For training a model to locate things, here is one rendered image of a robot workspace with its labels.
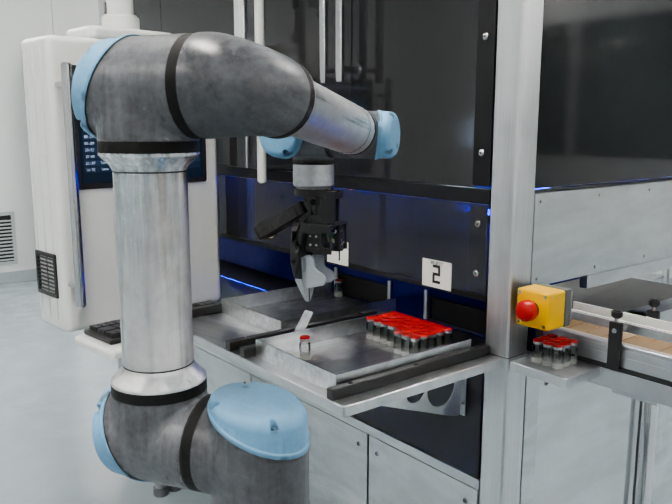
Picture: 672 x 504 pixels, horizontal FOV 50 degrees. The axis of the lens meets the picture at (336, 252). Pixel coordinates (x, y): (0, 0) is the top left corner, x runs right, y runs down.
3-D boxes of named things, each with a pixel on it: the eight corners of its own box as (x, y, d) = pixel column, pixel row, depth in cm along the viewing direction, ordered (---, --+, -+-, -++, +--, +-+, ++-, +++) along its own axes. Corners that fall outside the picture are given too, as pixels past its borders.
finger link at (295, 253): (297, 280, 130) (297, 232, 128) (290, 279, 130) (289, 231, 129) (309, 275, 134) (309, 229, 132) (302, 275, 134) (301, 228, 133)
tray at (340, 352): (383, 327, 163) (384, 312, 163) (470, 355, 143) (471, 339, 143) (255, 356, 143) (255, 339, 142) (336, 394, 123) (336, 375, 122)
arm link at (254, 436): (285, 537, 79) (283, 421, 76) (180, 513, 84) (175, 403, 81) (325, 486, 90) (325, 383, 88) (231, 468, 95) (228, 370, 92)
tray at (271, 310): (331, 292, 197) (331, 280, 196) (395, 311, 177) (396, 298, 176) (221, 312, 176) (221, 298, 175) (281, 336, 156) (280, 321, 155)
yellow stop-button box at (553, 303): (538, 317, 142) (540, 282, 140) (569, 325, 136) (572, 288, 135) (514, 324, 137) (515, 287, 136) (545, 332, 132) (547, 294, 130)
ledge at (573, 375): (552, 356, 149) (552, 347, 149) (608, 372, 139) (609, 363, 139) (509, 370, 140) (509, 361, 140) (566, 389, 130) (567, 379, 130)
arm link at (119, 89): (190, 513, 83) (172, 23, 74) (85, 490, 88) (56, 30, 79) (240, 468, 94) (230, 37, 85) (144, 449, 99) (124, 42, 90)
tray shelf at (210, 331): (320, 296, 201) (320, 289, 201) (525, 359, 147) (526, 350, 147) (160, 325, 172) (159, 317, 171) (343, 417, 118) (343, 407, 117)
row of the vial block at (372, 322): (371, 336, 156) (371, 315, 155) (430, 356, 142) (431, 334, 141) (363, 337, 155) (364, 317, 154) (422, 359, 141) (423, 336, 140)
